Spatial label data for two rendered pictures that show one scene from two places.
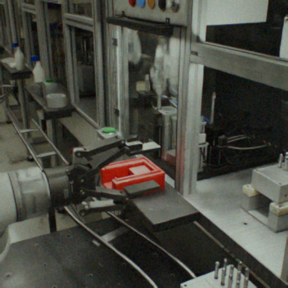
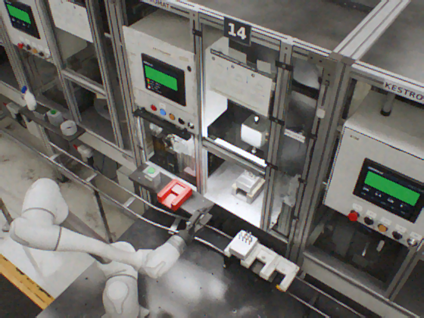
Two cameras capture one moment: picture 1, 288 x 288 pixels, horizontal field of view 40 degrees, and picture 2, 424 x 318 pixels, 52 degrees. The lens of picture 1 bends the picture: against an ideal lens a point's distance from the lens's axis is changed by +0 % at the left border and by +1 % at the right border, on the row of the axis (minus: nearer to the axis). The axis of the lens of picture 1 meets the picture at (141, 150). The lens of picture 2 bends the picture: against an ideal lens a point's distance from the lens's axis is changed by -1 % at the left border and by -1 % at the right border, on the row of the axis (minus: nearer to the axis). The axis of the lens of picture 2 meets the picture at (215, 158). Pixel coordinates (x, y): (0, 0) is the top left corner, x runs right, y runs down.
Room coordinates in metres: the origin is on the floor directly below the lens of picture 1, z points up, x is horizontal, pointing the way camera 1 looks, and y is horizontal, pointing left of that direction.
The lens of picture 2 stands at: (-0.46, 0.57, 2.85)
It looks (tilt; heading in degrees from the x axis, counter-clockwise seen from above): 46 degrees down; 332
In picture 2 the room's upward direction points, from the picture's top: straight up
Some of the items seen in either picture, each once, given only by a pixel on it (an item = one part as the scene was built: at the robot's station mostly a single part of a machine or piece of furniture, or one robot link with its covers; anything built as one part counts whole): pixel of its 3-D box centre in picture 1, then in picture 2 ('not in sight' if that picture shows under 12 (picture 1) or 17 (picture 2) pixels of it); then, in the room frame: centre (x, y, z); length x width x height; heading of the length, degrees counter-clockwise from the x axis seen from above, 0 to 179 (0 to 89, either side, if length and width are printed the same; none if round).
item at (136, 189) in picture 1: (141, 188); (205, 219); (0.72, 0.00, 1.08); 0.07 x 0.03 x 0.01; 116
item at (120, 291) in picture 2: not in sight; (120, 298); (0.64, 0.51, 0.85); 0.18 x 0.16 x 0.22; 159
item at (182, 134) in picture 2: (137, 21); (162, 122); (1.18, 0.01, 1.37); 0.36 x 0.04 x 0.04; 27
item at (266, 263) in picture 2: not in sight; (260, 263); (0.50, -0.20, 0.84); 0.36 x 0.14 x 0.10; 27
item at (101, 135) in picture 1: (112, 147); (153, 177); (1.20, 0.10, 0.97); 0.08 x 0.08 x 0.12; 27
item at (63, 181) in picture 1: (69, 184); (186, 234); (0.65, 0.13, 1.12); 0.09 x 0.07 x 0.08; 116
